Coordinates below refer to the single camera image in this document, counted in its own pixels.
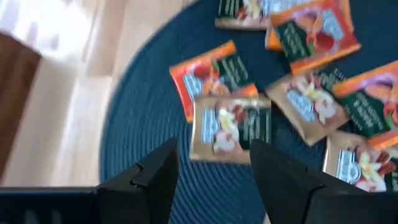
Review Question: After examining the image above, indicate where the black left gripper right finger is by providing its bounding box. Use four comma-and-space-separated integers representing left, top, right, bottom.
250, 139, 398, 224

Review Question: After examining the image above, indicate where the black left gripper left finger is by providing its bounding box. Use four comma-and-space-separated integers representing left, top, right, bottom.
0, 138, 180, 224

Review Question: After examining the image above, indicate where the orange peach tea packet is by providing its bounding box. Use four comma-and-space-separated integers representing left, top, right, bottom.
169, 39, 259, 124
331, 60, 398, 152
269, 0, 362, 76
264, 23, 284, 52

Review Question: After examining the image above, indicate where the tan vanilla tea packet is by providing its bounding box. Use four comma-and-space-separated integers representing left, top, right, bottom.
214, 0, 271, 31
188, 94, 273, 165
265, 70, 351, 147
322, 129, 398, 193

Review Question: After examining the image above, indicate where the round navy woven placemat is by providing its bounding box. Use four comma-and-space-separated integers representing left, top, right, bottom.
99, 0, 398, 224

